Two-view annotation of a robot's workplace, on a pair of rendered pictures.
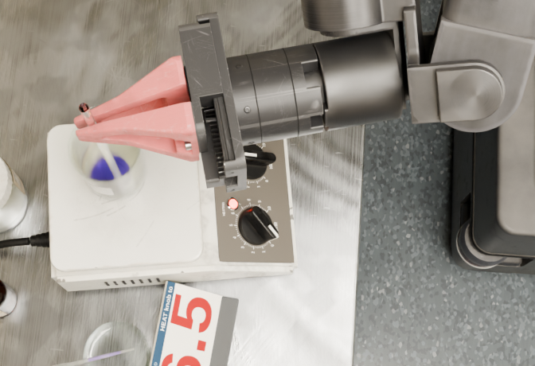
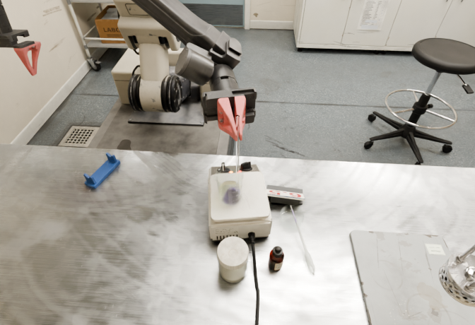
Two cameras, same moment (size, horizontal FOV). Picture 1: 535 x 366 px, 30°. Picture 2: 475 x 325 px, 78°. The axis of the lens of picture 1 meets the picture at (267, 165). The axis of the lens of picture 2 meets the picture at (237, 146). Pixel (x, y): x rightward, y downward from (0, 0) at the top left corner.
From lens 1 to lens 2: 0.57 m
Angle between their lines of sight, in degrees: 46
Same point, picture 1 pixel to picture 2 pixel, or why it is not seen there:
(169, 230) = (251, 180)
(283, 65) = (221, 83)
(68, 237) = (256, 210)
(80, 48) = (167, 238)
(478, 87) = (234, 42)
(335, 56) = (218, 74)
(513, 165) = not seen: hidden behind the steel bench
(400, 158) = not seen: hidden behind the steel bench
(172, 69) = (223, 100)
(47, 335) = (286, 244)
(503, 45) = (223, 36)
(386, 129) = not seen: hidden behind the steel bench
